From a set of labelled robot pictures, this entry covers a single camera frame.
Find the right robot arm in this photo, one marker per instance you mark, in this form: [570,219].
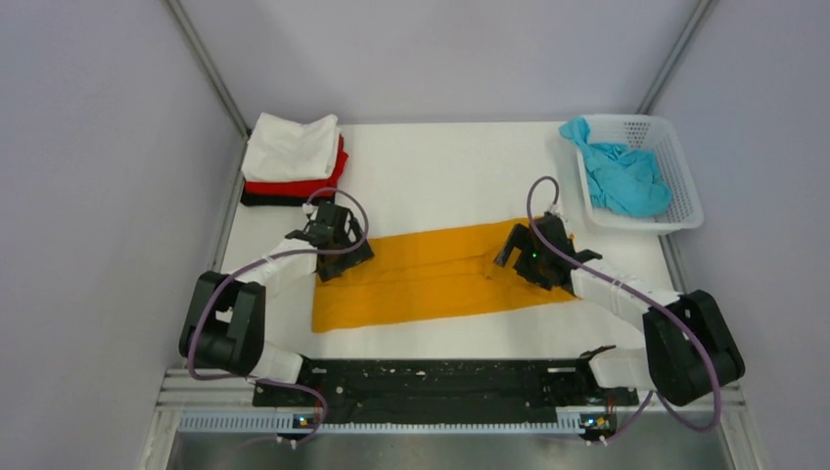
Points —
[688,348]

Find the blue t-shirt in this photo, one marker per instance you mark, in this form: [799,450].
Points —
[621,179]

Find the aluminium frame rail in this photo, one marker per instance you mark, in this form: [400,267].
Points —
[198,425]

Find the yellow t-shirt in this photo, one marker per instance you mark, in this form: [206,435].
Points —
[428,275]

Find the white plastic basket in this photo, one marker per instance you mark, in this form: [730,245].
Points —
[647,133]

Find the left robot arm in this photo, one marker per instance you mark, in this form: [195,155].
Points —
[224,332]

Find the red folded t-shirt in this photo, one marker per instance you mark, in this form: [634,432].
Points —
[301,188]

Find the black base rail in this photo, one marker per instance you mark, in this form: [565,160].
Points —
[432,391]

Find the black folded t-shirt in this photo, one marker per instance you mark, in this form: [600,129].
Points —
[251,199]

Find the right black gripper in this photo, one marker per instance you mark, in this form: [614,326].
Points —
[522,238]

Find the white folded t-shirt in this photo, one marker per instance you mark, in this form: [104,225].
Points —
[280,150]

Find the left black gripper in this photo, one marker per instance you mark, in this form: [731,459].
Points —
[334,270]

